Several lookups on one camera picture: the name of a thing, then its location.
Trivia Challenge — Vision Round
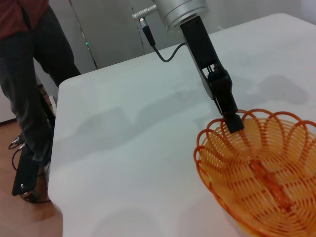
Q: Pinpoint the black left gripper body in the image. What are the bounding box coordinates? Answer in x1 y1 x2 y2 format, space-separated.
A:
180 17 224 99

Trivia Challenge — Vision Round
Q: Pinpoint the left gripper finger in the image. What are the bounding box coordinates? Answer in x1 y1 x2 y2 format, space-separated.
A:
207 70 245 134

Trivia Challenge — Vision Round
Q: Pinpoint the orange plastic woven basket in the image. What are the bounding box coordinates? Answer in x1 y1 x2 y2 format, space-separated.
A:
193 108 316 237

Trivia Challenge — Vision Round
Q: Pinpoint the grey metal cabinet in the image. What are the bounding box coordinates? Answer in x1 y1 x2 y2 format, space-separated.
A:
50 0 163 75

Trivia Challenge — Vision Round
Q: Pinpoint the person in dark trousers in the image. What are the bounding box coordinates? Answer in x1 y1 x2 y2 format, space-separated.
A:
0 0 82 185

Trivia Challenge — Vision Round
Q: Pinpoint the dark round base foot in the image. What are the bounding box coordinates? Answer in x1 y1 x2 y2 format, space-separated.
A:
22 190 38 203

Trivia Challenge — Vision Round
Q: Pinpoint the grey cable with metal plug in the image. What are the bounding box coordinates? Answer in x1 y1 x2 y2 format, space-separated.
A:
132 5 186 63

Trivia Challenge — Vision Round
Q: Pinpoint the black cable with silver plug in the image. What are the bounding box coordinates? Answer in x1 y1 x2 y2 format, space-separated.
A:
8 134 23 151
11 142 27 173

